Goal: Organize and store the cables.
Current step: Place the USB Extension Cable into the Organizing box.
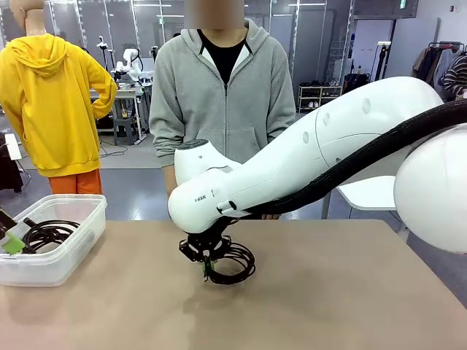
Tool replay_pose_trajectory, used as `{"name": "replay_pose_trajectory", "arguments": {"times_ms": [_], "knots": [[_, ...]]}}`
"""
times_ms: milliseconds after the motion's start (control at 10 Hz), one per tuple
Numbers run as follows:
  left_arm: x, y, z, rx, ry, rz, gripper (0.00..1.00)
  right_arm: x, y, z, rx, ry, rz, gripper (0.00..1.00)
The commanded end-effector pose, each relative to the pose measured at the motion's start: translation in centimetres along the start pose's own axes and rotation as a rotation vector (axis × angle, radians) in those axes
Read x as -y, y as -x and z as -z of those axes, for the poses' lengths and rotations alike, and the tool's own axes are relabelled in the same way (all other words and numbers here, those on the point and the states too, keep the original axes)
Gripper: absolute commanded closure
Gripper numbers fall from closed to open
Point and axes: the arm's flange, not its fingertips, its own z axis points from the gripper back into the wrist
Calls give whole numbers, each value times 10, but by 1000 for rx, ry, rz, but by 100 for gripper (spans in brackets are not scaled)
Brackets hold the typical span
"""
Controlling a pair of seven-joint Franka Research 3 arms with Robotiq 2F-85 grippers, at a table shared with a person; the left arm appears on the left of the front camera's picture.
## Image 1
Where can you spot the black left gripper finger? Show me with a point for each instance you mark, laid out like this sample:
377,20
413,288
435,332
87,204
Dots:
14,245
7,218

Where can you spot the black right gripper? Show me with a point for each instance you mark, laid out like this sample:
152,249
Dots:
204,244

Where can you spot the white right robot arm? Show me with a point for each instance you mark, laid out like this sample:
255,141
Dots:
292,164

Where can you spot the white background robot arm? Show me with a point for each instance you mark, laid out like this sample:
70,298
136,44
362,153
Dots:
129,63

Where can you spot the person's right forearm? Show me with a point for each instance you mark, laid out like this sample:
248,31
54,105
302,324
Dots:
169,178

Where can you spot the person's left hand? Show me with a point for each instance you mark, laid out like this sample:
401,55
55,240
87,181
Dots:
271,217

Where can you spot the black cloth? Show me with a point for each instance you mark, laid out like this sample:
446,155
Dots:
9,175

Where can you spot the clear plastic storage box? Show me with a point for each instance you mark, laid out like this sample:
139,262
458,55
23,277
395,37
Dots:
73,255

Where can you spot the orange shorts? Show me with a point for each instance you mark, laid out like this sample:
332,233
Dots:
76,182

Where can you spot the yellow hoodie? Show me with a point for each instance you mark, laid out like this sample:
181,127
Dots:
51,102

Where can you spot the grey step stool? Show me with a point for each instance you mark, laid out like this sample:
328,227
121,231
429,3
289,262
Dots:
126,131

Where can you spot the person in grey hoodie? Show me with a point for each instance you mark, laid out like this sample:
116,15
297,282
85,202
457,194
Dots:
219,109

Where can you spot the background work desk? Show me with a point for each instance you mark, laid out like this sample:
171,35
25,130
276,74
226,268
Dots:
127,93

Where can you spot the white table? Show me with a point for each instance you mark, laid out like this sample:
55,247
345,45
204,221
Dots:
372,193

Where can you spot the wooden shoe rack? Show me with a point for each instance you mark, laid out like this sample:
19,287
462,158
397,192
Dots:
313,98

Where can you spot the beige mannequin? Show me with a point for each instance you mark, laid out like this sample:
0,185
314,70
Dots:
31,18

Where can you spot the clothes rack with jackets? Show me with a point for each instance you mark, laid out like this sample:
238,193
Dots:
427,65

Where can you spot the person in striped sweater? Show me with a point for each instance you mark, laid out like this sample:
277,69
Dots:
456,78

